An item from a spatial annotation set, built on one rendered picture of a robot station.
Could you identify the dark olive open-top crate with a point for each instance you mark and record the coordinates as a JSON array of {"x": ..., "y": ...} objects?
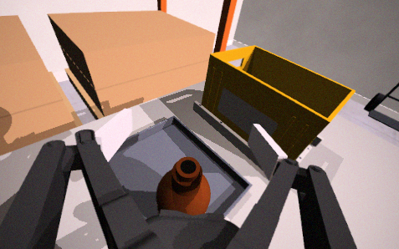
[{"x": 239, "y": 100}]

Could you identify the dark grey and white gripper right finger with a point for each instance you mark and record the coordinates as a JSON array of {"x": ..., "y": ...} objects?
[{"x": 322, "y": 220}]

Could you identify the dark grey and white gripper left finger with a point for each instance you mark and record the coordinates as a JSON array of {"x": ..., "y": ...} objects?
[{"x": 32, "y": 221}]

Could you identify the grey rectangular tray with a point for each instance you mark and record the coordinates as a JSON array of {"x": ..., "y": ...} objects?
[{"x": 144, "y": 158}]

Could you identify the brown glass bottle with cream label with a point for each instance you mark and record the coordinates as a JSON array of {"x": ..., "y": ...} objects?
[{"x": 184, "y": 188}]

